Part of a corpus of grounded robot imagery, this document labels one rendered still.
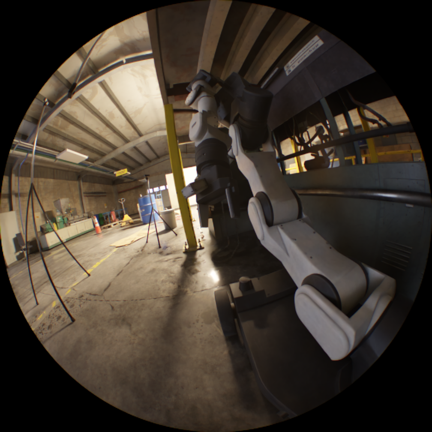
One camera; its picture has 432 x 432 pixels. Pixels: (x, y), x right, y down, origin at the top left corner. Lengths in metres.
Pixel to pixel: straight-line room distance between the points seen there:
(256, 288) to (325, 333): 0.30
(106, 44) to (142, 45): 1.14
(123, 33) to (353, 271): 5.79
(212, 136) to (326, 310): 0.46
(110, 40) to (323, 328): 5.96
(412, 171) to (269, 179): 0.67
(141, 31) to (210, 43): 4.08
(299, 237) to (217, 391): 0.55
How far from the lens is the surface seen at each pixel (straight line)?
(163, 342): 0.71
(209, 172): 0.33
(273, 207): 0.45
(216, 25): 1.42
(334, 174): 0.90
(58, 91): 6.68
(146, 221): 4.60
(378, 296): 0.33
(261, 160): 0.56
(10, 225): 8.31
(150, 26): 1.21
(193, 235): 1.49
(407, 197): 0.69
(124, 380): 0.71
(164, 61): 1.81
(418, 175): 0.78
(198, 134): 0.39
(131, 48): 5.80
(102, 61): 6.04
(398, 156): 3.54
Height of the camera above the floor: 0.55
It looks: 10 degrees down
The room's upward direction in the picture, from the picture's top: 11 degrees counter-clockwise
